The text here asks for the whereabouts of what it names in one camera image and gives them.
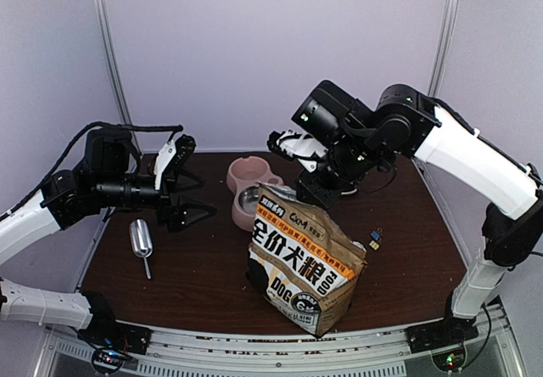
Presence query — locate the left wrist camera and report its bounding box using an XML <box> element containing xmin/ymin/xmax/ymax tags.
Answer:
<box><xmin>154</xmin><ymin>134</ymin><xmax>196</xmax><ymax>190</ymax></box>

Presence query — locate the aluminium frame post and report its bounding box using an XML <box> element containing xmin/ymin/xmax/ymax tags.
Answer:
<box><xmin>428</xmin><ymin>0</ymin><xmax>460</xmax><ymax>97</ymax></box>
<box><xmin>88</xmin><ymin>0</ymin><xmax>143</xmax><ymax>157</ymax></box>

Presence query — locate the right aluminium frame post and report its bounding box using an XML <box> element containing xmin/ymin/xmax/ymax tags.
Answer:
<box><xmin>428</xmin><ymin>0</ymin><xmax>460</xmax><ymax>97</ymax></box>

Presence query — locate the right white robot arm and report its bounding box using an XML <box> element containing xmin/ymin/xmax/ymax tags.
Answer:
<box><xmin>277</xmin><ymin>80</ymin><xmax>542</xmax><ymax>345</ymax></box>

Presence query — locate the white patterned mug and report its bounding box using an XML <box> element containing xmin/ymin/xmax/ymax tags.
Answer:
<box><xmin>340</xmin><ymin>183</ymin><xmax>358</xmax><ymax>196</ymax></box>

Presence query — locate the blue binder clip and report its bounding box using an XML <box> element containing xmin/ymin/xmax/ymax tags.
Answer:
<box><xmin>371</xmin><ymin>228</ymin><xmax>383</xmax><ymax>242</ymax></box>

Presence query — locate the pink double pet bowl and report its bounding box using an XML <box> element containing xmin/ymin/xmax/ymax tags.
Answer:
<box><xmin>227</xmin><ymin>156</ymin><xmax>283</xmax><ymax>232</ymax></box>

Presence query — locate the dog food bag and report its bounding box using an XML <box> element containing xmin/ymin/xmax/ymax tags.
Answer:
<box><xmin>247</xmin><ymin>183</ymin><xmax>367</xmax><ymax>338</ymax></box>

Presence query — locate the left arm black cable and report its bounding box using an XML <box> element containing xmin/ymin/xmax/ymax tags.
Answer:
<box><xmin>0</xmin><ymin>121</ymin><xmax>184</xmax><ymax>221</ymax></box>

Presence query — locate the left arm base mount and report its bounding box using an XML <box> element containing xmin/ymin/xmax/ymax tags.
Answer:
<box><xmin>74</xmin><ymin>322</ymin><xmax>152</xmax><ymax>375</ymax></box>

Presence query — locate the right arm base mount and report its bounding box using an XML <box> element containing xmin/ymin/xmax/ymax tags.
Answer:
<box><xmin>406</xmin><ymin>321</ymin><xmax>467</xmax><ymax>374</ymax></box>

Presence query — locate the left aluminium frame post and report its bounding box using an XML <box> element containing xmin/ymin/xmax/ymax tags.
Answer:
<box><xmin>88</xmin><ymin>0</ymin><xmax>143</xmax><ymax>157</ymax></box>

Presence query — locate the metal food scoop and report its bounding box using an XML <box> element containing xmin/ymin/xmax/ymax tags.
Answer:
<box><xmin>129</xmin><ymin>219</ymin><xmax>154</xmax><ymax>280</ymax></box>

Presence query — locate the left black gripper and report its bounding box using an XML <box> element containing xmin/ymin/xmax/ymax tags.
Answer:
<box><xmin>95</xmin><ymin>166</ymin><xmax>217</xmax><ymax>233</ymax></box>

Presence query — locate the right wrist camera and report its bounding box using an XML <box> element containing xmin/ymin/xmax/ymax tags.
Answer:
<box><xmin>266</xmin><ymin>130</ymin><xmax>327</xmax><ymax>172</ymax></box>

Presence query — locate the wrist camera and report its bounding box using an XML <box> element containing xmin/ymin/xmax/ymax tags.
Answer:
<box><xmin>154</xmin><ymin>134</ymin><xmax>196</xmax><ymax>190</ymax></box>
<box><xmin>266</xmin><ymin>130</ymin><xmax>327</xmax><ymax>172</ymax></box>

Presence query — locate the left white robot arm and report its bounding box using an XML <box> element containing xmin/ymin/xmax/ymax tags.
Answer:
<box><xmin>1</xmin><ymin>121</ymin><xmax>216</xmax><ymax>262</ymax></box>

